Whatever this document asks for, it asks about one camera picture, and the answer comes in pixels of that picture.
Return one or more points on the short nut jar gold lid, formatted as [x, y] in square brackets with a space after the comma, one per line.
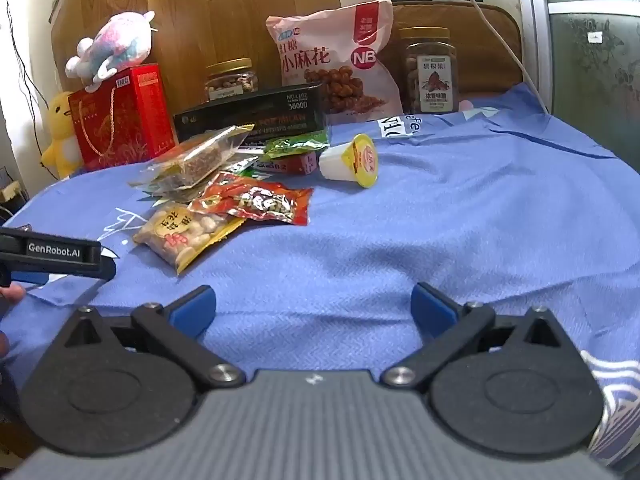
[232, 82]

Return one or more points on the small red box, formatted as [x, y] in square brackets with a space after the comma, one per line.
[287, 164]

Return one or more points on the white jelly cup yellow lid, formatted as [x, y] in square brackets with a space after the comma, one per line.
[357, 160]

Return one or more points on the large pink snack bag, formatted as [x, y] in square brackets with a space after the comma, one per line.
[335, 55]

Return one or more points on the person's left hand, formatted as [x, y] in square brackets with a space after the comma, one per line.
[11, 294]

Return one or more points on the pink and blue plush toy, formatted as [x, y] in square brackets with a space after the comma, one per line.
[117, 42]

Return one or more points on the tall nut jar gold lid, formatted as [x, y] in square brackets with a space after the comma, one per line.
[430, 75]

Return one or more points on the long black box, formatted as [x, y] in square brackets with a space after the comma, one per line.
[255, 112]

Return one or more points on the yellow peanut packet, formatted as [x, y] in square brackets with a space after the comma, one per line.
[185, 235]

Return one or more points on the red packet of mixed nuts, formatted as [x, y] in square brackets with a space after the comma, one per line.
[255, 200]

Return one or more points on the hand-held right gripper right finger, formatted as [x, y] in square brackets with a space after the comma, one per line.
[432, 310]

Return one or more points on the yellow duck plush toy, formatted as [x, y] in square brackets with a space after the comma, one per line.
[62, 135]

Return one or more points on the red gift box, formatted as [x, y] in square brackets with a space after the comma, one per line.
[122, 120]

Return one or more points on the blue printed cloth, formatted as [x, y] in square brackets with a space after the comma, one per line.
[425, 220]

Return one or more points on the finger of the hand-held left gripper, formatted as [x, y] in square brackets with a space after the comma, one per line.
[107, 267]

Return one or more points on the clear packet of brown snack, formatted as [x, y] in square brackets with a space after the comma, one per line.
[195, 157]

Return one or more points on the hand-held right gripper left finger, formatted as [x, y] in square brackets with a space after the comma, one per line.
[192, 310]

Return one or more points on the wooden board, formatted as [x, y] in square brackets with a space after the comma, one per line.
[210, 15]

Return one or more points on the green snack packet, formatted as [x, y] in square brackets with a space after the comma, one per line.
[295, 145]

